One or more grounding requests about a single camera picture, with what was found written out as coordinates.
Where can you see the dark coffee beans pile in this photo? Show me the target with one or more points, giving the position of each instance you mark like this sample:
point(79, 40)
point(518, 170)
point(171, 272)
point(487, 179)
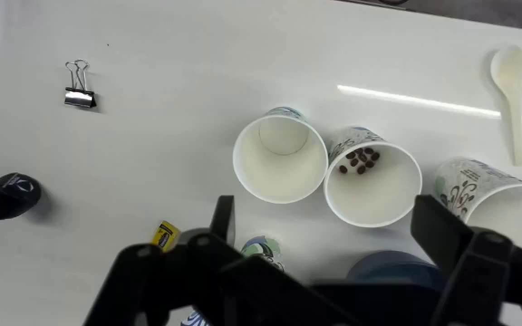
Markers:
point(362, 159)

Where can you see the silver black binder clip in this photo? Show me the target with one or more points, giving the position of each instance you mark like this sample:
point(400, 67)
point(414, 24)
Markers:
point(81, 98)

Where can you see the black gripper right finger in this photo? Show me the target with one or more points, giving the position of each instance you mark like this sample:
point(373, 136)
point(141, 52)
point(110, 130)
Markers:
point(490, 277)

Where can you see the patterned paper cup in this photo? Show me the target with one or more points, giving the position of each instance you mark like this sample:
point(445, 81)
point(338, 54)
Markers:
point(516, 208)
point(280, 177)

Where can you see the white plate with blue pattern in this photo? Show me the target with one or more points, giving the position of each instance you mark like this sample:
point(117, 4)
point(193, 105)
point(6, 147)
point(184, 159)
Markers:
point(262, 246)

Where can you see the small black rounded object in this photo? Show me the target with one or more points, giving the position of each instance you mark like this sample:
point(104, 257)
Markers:
point(10, 196)

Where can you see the yellow packet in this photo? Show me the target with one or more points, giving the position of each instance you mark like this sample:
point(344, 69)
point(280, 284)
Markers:
point(166, 234)

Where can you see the paper cup with coffee beans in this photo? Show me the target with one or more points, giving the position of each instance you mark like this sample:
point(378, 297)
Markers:
point(376, 199)

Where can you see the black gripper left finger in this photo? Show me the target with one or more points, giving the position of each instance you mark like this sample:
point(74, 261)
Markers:
point(213, 277)

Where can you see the blue bowl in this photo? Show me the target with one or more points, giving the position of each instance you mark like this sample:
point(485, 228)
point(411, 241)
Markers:
point(394, 268)

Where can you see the white plastic spoon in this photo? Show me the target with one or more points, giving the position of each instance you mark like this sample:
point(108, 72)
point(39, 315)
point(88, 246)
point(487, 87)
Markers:
point(509, 67)

